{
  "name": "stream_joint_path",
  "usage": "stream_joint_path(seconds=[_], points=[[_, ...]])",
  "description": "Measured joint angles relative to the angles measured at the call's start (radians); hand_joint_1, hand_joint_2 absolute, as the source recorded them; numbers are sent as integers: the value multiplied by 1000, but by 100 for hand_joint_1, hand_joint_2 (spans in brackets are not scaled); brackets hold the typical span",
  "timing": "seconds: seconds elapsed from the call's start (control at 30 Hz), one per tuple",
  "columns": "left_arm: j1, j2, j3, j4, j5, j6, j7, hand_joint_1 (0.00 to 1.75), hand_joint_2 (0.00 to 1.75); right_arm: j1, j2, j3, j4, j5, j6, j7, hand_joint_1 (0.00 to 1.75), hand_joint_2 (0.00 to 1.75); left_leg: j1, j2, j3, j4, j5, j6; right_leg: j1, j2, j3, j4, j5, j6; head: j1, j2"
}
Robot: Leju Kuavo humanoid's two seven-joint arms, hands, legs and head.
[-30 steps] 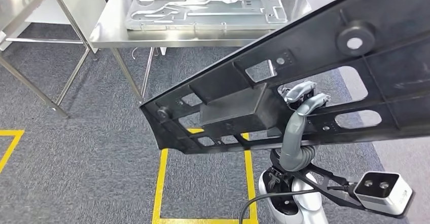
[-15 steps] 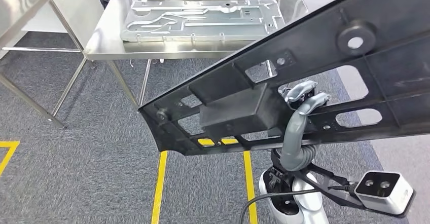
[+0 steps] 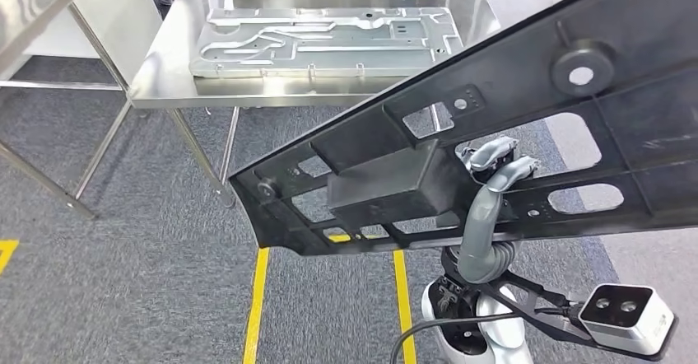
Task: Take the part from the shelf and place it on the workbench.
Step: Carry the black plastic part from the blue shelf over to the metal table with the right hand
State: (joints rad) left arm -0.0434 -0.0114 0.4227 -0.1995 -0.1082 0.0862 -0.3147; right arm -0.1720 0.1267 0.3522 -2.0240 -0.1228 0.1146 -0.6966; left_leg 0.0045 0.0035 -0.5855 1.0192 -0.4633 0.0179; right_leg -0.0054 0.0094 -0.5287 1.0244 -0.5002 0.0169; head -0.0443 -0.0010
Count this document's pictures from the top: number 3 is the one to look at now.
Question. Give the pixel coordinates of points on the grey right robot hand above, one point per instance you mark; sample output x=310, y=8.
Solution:
x=480, y=230

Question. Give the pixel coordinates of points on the black plastic frame part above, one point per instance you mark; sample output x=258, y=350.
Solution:
x=627, y=149

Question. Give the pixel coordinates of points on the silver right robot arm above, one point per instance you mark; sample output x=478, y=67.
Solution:
x=501, y=329

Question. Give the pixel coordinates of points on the stainless steel workbench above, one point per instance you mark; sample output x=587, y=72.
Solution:
x=163, y=78

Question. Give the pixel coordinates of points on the grey metal fixture plate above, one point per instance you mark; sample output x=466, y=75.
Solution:
x=327, y=56

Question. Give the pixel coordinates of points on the white cabinet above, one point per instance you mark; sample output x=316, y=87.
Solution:
x=120, y=23

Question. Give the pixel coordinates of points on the stainless steel side table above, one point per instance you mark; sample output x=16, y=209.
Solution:
x=33, y=1

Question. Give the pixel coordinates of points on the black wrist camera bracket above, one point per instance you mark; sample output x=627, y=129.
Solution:
x=534, y=307

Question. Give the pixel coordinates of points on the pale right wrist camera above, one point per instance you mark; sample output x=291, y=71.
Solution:
x=627, y=318

